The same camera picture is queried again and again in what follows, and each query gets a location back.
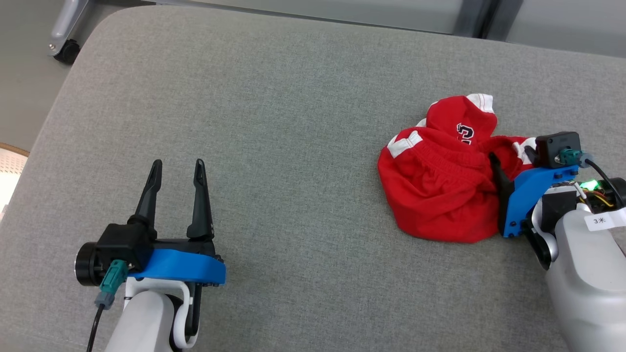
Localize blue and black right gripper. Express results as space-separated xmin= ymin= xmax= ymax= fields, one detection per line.
xmin=489 ymin=145 xmax=626 ymax=240

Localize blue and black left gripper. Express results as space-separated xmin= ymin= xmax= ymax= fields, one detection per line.
xmin=75 ymin=159 xmax=227 ymax=287

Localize red basketball shorts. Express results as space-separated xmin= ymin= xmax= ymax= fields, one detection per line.
xmin=378 ymin=93 xmax=538 ymax=244

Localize white paper label tag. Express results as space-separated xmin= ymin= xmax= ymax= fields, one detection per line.
xmin=584 ymin=208 xmax=626 ymax=232

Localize round white laundry basket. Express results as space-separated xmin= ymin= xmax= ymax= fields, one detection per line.
xmin=0 ymin=142 xmax=30 ymax=221

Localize black caster wheel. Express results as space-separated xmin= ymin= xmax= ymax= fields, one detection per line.
xmin=54 ymin=39 xmax=81 ymax=66

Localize grey metal caster leg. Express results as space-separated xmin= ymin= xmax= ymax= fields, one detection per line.
xmin=48 ymin=0 xmax=91 ymax=55

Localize yellow and red wire bundle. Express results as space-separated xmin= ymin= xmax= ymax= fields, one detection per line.
xmin=577 ymin=183 xmax=616 ymax=207

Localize left camera cable, teal plug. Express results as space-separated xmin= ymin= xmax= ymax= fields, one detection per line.
xmin=87 ymin=259 xmax=129 ymax=352

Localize grey metal partition post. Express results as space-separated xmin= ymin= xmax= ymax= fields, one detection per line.
xmin=452 ymin=0 xmax=524 ymax=42

